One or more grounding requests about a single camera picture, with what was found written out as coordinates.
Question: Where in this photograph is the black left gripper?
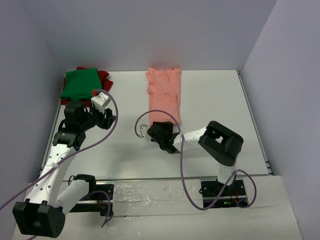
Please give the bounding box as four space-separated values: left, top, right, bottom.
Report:
79 103 118 131

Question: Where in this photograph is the pink t shirt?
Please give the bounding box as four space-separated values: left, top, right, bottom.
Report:
145 67 182 125

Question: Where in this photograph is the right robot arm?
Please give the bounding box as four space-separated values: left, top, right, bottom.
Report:
140 121 244 196

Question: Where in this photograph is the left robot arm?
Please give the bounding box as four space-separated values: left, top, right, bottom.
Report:
12 96 116 238

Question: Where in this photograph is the red folded t shirt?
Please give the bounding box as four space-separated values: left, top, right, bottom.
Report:
60 67 113 108

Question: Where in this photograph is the green folded t shirt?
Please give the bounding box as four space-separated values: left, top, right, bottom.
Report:
60 68 102 101

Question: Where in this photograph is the silver tape patch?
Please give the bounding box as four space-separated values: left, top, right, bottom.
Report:
112 180 203 217

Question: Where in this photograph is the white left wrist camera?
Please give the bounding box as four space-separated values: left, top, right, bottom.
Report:
90 90 111 114

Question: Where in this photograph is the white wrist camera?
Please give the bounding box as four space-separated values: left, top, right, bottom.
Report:
138 124 151 140
90 90 111 114

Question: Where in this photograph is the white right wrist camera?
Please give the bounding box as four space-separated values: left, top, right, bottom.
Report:
138 124 151 140

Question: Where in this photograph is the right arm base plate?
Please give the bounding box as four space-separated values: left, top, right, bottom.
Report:
199 179 248 209

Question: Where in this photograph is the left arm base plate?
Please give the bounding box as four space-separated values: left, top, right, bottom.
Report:
70 181 115 217

